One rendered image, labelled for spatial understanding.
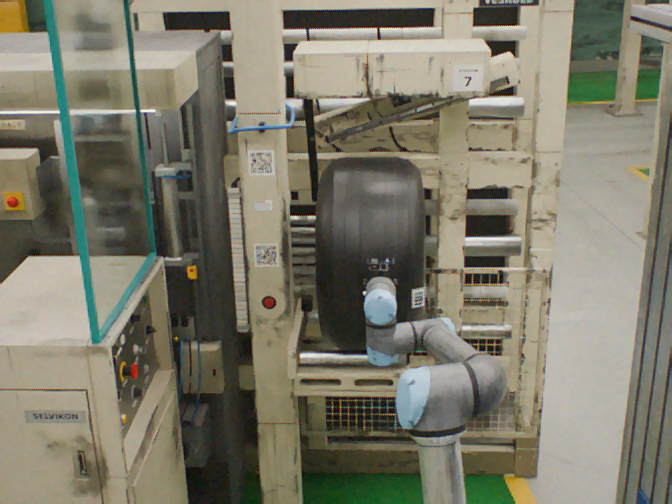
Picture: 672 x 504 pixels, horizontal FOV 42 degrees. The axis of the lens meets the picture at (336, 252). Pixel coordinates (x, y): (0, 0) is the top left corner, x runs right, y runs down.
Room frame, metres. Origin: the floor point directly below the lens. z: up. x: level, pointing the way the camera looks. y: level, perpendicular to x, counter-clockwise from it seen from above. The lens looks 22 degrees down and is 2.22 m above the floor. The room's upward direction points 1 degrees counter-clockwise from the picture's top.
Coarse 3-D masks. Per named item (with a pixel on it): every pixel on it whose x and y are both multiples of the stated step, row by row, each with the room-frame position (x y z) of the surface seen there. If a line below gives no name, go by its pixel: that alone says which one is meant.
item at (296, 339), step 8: (296, 312) 2.62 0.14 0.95; (304, 312) 2.66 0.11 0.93; (296, 320) 2.56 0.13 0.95; (304, 320) 2.65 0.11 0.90; (296, 328) 2.50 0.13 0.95; (304, 328) 2.64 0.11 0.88; (296, 336) 2.45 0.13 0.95; (288, 344) 2.40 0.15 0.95; (296, 344) 2.39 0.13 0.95; (288, 352) 2.35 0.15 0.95; (296, 352) 2.37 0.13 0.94; (288, 360) 2.35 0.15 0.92; (296, 360) 2.36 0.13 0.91; (288, 368) 2.35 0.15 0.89; (296, 368) 2.35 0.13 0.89; (288, 376) 2.35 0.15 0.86; (296, 376) 2.35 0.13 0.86
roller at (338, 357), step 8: (304, 352) 2.39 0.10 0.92; (312, 352) 2.39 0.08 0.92; (320, 352) 2.39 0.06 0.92; (328, 352) 2.39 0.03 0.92; (336, 352) 2.39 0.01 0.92; (344, 352) 2.39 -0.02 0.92; (352, 352) 2.39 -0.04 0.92; (360, 352) 2.38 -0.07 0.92; (304, 360) 2.38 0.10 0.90; (312, 360) 2.38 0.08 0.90; (320, 360) 2.38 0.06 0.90; (328, 360) 2.38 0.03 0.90; (336, 360) 2.37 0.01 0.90; (344, 360) 2.37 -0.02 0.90; (352, 360) 2.37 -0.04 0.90; (360, 360) 2.37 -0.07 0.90; (368, 360) 2.37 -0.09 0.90; (400, 360) 2.36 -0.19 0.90; (408, 360) 2.36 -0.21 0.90
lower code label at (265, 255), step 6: (258, 246) 2.46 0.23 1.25; (264, 246) 2.46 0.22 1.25; (270, 246) 2.46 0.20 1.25; (276, 246) 2.46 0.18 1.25; (258, 252) 2.46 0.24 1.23; (264, 252) 2.46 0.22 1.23; (270, 252) 2.46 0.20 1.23; (276, 252) 2.46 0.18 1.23; (258, 258) 2.46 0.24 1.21; (264, 258) 2.46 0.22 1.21; (270, 258) 2.46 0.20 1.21; (276, 258) 2.46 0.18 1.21; (258, 264) 2.46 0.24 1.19; (264, 264) 2.46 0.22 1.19; (270, 264) 2.46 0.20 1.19; (276, 264) 2.46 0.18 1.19
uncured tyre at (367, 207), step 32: (352, 160) 2.53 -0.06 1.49; (384, 160) 2.53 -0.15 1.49; (320, 192) 2.42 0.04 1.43; (352, 192) 2.37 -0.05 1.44; (384, 192) 2.37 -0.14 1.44; (416, 192) 2.39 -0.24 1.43; (320, 224) 2.33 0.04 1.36; (352, 224) 2.30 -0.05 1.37; (384, 224) 2.29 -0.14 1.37; (416, 224) 2.31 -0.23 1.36; (320, 256) 2.29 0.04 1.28; (352, 256) 2.25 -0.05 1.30; (384, 256) 2.25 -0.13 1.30; (416, 256) 2.26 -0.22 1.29; (320, 288) 2.27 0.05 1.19; (352, 288) 2.23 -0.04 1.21; (416, 288) 2.25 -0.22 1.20; (320, 320) 2.30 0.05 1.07; (352, 320) 2.25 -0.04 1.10; (416, 320) 2.27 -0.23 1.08
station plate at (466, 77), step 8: (456, 72) 2.69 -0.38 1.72; (464, 72) 2.69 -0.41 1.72; (472, 72) 2.69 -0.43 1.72; (480, 72) 2.68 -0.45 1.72; (456, 80) 2.69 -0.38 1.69; (464, 80) 2.69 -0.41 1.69; (472, 80) 2.69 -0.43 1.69; (480, 80) 2.68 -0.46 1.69; (456, 88) 2.69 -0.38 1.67; (464, 88) 2.69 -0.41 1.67; (472, 88) 2.69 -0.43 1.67; (480, 88) 2.68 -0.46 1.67
